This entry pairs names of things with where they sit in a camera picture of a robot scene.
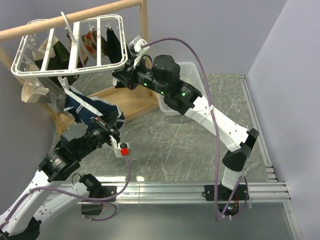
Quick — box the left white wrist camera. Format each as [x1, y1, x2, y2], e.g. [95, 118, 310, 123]
[110, 136, 130, 158]

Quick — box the white plastic clip hanger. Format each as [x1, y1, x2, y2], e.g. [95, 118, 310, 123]
[10, 14, 128, 80]

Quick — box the grey hanging underwear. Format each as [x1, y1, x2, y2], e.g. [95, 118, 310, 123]
[37, 77, 69, 115]

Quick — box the aluminium mounting rail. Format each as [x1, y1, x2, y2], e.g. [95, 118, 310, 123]
[44, 181, 292, 204]

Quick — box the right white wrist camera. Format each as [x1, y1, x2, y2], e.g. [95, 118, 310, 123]
[128, 35, 150, 69]

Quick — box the white plastic basket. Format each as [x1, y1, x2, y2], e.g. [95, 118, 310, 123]
[157, 62, 207, 117]

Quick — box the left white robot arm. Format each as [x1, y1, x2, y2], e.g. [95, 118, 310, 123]
[0, 115, 122, 240]

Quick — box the wooden clothes rack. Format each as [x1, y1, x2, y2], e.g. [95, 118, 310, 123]
[0, 0, 159, 121]

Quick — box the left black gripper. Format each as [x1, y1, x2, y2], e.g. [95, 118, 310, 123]
[76, 110, 122, 159]

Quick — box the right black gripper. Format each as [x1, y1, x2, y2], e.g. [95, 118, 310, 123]
[112, 55, 168, 97]

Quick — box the black hanging underwear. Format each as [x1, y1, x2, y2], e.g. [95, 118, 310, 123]
[104, 26, 131, 90]

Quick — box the navy blue white-trimmed underwear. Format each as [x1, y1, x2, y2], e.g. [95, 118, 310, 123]
[63, 86, 125, 131]

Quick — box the orange patterned hanging sock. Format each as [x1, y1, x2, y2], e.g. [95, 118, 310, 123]
[81, 30, 108, 59]

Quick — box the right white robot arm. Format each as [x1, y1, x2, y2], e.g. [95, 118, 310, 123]
[112, 55, 259, 201]

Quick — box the right aluminium side rail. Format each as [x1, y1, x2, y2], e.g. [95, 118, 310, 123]
[239, 74, 279, 182]

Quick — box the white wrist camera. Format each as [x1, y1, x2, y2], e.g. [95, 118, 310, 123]
[110, 136, 130, 158]
[128, 35, 150, 69]

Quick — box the striped hanging sock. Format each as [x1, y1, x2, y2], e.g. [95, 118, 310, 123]
[66, 30, 89, 69]

